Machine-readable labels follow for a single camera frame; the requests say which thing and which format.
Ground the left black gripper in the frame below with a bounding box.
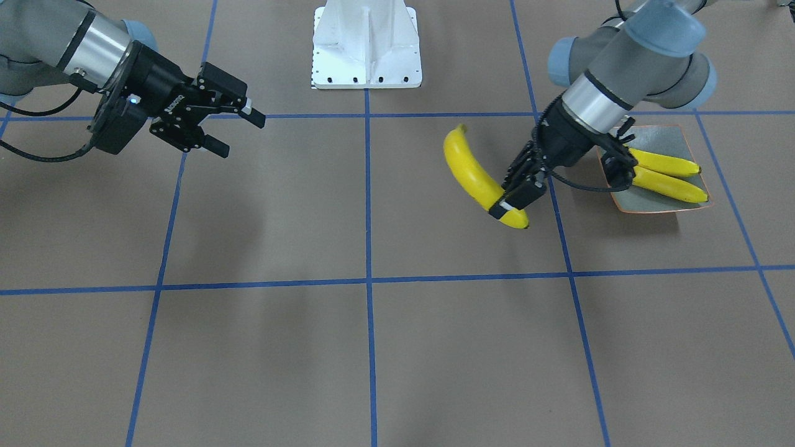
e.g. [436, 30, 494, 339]
[488, 99, 607, 220]

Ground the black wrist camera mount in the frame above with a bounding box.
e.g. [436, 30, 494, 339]
[82, 94, 150, 155]
[598, 115, 638, 193]

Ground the square grey orange-rimmed plate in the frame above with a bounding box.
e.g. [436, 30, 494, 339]
[611, 124, 713, 214]

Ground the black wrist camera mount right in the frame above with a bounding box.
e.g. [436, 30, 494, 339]
[82, 94, 150, 155]

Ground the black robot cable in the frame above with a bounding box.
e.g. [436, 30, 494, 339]
[0, 87, 100, 164]
[532, 93, 628, 193]

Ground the brown paper table cover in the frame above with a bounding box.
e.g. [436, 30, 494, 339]
[2, 1, 793, 446]

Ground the yellow banana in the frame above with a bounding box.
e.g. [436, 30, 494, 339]
[629, 147, 702, 178]
[633, 166, 708, 204]
[443, 124, 529, 229]

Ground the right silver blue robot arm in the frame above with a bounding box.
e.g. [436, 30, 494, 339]
[1, 1, 266, 163]

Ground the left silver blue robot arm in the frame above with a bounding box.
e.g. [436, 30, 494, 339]
[485, 1, 717, 219]

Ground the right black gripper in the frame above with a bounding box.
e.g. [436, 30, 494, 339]
[124, 43, 266, 159]

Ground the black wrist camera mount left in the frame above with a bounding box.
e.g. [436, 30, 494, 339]
[598, 115, 638, 193]

